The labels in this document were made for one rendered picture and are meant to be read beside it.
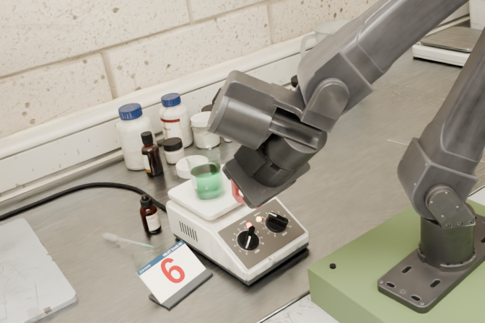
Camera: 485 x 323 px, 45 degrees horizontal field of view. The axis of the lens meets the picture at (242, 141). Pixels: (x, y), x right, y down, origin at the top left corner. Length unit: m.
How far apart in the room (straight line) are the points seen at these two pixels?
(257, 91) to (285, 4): 0.93
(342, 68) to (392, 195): 0.47
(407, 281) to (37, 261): 0.59
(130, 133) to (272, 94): 0.62
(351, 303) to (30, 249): 0.56
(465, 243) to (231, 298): 0.32
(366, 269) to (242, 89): 0.30
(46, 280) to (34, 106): 0.44
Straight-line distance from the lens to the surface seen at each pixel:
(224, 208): 0.87
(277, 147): 0.65
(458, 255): 0.76
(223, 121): 0.62
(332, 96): 0.60
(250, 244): 0.84
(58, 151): 1.27
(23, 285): 0.98
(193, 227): 0.91
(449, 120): 0.68
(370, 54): 0.61
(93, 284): 0.94
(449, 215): 0.70
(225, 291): 0.86
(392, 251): 0.81
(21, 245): 1.08
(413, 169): 0.70
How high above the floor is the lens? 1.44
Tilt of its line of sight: 25 degrees down
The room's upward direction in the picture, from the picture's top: 9 degrees counter-clockwise
